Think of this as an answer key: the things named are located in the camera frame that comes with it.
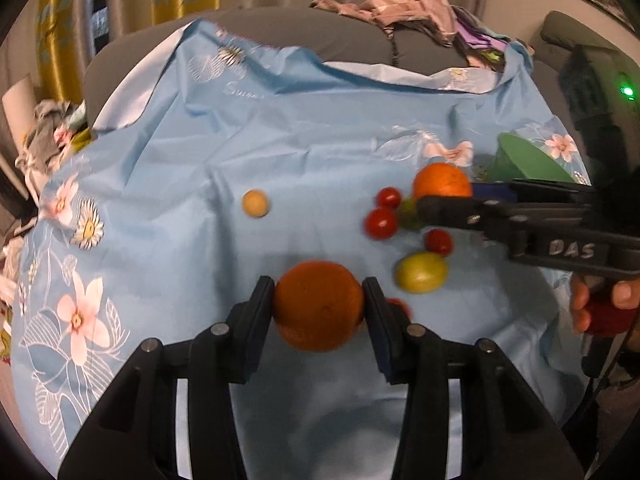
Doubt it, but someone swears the red cherry tomato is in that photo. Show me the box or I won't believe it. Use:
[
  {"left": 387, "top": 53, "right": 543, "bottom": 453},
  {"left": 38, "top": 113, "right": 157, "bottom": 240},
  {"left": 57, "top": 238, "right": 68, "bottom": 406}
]
[
  {"left": 387, "top": 298, "right": 413, "bottom": 320},
  {"left": 364, "top": 207, "right": 399, "bottom": 240},
  {"left": 375, "top": 186, "right": 402, "bottom": 210},
  {"left": 423, "top": 229, "right": 454, "bottom": 257}
]

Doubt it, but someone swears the green plastic bowl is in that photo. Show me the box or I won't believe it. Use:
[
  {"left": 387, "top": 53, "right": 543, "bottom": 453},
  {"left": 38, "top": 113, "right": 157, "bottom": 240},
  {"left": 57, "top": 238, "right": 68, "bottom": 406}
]
[{"left": 487, "top": 132, "right": 573, "bottom": 183}]

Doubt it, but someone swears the orange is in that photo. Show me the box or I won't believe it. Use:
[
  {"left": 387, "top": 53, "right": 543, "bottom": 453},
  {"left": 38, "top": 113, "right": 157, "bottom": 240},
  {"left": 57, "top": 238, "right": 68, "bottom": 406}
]
[
  {"left": 273, "top": 261, "right": 363, "bottom": 352},
  {"left": 412, "top": 162, "right": 473, "bottom": 200}
]

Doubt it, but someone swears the green oval fruit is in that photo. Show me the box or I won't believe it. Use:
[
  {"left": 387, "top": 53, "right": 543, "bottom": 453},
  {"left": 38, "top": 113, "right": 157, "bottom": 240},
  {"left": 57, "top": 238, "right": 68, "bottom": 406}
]
[{"left": 396, "top": 198, "right": 425, "bottom": 231}]

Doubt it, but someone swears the yellow-green oval fruit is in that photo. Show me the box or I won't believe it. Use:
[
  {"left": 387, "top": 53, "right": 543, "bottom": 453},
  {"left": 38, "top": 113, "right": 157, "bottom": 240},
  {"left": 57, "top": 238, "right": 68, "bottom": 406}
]
[{"left": 394, "top": 252, "right": 449, "bottom": 295}]

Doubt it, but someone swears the person's right hand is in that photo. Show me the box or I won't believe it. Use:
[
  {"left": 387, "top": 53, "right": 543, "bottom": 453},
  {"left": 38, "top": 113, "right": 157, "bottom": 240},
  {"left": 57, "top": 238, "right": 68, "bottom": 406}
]
[{"left": 570, "top": 273, "right": 640, "bottom": 353}]

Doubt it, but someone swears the purple clothes pile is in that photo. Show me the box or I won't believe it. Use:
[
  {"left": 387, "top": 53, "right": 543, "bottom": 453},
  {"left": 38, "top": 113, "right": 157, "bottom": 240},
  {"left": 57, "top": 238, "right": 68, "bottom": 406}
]
[{"left": 452, "top": 6, "right": 511, "bottom": 72}]

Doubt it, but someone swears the small yellow round fruit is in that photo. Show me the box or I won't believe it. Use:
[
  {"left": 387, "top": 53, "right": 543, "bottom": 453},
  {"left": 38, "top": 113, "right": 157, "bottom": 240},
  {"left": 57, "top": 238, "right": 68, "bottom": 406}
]
[{"left": 242, "top": 188, "right": 270, "bottom": 218}]

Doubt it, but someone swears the pink clothes pile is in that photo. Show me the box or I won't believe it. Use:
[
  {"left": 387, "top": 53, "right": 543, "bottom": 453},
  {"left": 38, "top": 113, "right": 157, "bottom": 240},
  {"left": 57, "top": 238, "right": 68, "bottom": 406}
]
[{"left": 310, "top": 0, "right": 457, "bottom": 47}]

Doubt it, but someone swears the light blue floral cloth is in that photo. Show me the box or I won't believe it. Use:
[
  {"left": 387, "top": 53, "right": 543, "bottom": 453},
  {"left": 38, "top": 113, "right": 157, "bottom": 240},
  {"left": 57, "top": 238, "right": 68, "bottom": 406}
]
[{"left": 12, "top": 21, "right": 586, "bottom": 472}]

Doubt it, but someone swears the grey sofa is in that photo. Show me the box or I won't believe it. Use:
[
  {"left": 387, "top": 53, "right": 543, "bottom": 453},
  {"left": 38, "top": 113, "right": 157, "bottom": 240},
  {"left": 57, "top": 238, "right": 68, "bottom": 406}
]
[{"left": 84, "top": 8, "right": 617, "bottom": 134}]

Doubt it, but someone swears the clothes heap at left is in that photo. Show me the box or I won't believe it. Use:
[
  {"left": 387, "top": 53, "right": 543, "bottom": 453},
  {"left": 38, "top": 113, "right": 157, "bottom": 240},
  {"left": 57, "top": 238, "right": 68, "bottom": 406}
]
[{"left": 15, "top": 100, "right": 94, "bottom": 205}]

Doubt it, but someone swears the yellow patterned curtain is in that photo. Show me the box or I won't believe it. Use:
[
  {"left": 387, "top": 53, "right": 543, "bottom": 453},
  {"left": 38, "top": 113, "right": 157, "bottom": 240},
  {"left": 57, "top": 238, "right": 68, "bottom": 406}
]
[{"left": 35, "top": 0, "right": 221, "bottom": 103}]

